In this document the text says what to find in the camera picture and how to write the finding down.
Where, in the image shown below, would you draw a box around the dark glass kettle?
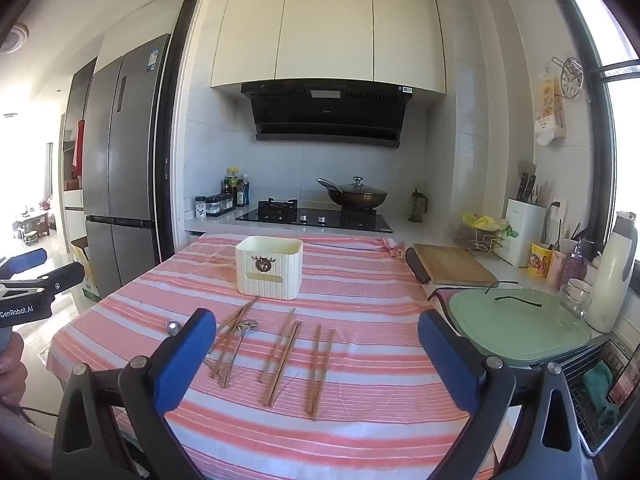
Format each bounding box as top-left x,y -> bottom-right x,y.
408,188 -> 428,223

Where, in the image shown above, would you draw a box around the white knife block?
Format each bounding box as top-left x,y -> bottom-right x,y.
498,200 -> 546,268

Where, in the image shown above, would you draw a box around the clear glass cup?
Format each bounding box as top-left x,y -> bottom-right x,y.
558,278 -> 592,327

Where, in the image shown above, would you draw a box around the hanging paper calendar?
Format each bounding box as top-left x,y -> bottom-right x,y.
534,72 -> 566,145

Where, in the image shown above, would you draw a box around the pink striped tablecloth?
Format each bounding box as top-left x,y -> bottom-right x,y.
47,234 -> 468,479

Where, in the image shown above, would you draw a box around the wok with glass lid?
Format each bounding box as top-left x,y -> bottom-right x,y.
317,176 -> 387,210

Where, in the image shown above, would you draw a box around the black gas stove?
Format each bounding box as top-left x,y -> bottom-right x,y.
236,198 -> 393,234

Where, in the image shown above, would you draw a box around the sauce bottles group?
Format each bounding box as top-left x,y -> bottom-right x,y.
222,166 -> 250,207

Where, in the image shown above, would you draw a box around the wooden cutting board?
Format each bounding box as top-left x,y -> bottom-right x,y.
413,244 -> 497,286

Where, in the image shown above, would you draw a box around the wooden chopstick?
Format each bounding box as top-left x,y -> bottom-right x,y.
266,321 -> 302,408
311,330 -> 335,420
212,323 -> 240,378
306,324 -> 322,415
209,297 -> 258,352
258,308 -> 296,384

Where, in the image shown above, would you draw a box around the person's left hand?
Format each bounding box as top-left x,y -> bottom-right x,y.
0,332 -> 28,405

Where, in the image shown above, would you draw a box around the steel spoon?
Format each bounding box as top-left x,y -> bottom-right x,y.
219,320 -> 258,388

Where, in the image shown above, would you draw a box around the white utensil holder box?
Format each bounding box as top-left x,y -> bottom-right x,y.
234,235 -> 304,300

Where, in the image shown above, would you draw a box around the yellow printed cup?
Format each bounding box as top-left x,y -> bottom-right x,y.
527,243 -> 553,278

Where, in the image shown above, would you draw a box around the white wall cabinets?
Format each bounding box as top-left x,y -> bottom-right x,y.
212,0 -> 446,93

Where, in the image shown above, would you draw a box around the black range hood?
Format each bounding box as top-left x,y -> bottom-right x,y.
241,79 -> 413,148

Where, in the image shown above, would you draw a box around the teal cloth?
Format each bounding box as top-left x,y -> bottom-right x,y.
582,361 -> 620,429

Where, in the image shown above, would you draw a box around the wire basket with bags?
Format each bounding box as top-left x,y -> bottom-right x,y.
454,214 -> 520,257

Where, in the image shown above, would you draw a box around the grey refrigerator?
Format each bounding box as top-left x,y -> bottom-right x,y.
82,34 -> 170,298

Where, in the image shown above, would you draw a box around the white thermos jug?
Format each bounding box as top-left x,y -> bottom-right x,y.
586,211 -> 638,334

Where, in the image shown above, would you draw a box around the purple soap bottle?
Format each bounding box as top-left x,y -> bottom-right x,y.
558,238 -> 591,288

